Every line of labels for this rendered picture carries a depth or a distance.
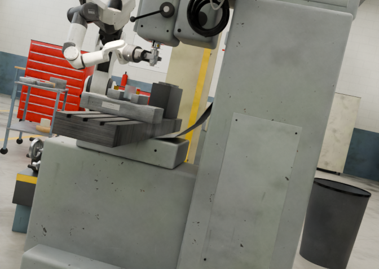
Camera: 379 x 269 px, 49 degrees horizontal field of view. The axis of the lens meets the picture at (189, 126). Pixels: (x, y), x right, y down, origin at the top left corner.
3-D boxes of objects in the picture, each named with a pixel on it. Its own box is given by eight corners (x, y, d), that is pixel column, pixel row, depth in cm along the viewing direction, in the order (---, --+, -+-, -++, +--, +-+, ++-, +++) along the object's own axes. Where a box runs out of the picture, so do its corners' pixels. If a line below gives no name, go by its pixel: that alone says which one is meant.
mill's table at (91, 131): (51, 132, 146) (54, 110, 146) (145, 123, 268) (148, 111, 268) (111, 148, 143) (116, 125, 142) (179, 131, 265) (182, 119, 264)
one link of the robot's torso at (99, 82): (87, 95, 282) (101, 29, 283) (112, 101, 283) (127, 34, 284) (82, 93, 267) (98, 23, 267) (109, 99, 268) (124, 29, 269)
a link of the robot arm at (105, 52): (124, 43, 216) (99, 49, 216) (128, 58, 222) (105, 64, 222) (124, 38, 221) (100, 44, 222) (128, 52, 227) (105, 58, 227)
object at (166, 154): (74, 145, 200) (78, 121, 199) (101, 140, 234) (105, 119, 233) (172, 170, 192) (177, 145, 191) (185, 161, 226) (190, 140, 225)
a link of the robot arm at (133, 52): (142, 44, 206) (126, 42, 212) (138, 64, 206) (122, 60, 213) (158, 50, 216) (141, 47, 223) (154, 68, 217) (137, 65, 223)
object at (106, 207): (20, 252, 208) (42, 137, 204) (51, 234, 240) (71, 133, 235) (172, 298, 196) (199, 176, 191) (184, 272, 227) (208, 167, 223)
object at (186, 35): (171, 35, 195) (183, -20, 193) (181, 43, 219) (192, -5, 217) (210, 43, 192) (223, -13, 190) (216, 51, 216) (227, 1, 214)
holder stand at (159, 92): (145, 113, 241) (153, 79, 240) (159, 114, 262) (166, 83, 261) (164, 118, 238) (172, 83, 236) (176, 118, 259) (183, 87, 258)
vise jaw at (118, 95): (106, 97, 182) (108, 88, 182) (118, 98, 197) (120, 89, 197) (118, 100, 181) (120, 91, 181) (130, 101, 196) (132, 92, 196)
